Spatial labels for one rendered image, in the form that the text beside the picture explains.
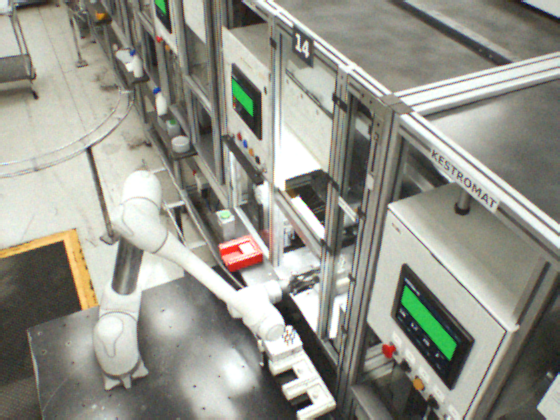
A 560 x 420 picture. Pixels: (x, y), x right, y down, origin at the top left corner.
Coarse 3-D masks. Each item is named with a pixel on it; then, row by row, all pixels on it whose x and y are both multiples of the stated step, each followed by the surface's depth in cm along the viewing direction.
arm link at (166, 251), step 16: (176, 240) 186; (160, 256) 184; (176, 256) 185; (192, 256) 189; (192, 272) 189; (208, 272) 189; (224, 288) 189; (240, 304) 189; (256, 304) 193; (256, 320) 191; (272, 320) 190; (272, 336) 190
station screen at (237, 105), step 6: (234, 78) 201; (240, 84) 197; (246, 90) 193; (234, 96) 207; (252, 96) 189; (234, 102) 209; (240, 102) 203; (252, 102) 191; (234, 108) 211; (240, 108) 205; (252, 108) 193; (240, 114) 207; (246, 114) 200; (252, 114) 195; (246, 120) 202; (252, 120) 196; (252, 126) 198; (252, 132) 200
